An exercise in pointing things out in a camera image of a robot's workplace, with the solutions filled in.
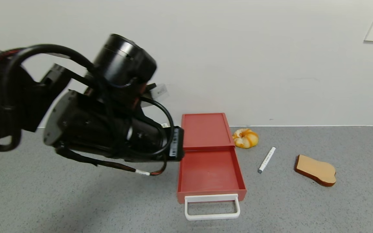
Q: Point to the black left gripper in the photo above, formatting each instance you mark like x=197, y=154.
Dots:
x=176, y=143

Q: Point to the black and silver left robot arm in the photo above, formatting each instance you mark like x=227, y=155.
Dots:
x=83, y=123

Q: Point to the orange and white bread roll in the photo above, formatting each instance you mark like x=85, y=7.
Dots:
x=245, y=138

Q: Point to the white marker pen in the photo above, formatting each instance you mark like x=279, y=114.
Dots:
x=266, y=160

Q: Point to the toast slice with brown crust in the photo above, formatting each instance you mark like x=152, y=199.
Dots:
x=316, y=169

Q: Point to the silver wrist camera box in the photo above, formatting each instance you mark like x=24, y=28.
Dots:
x=160, y=91

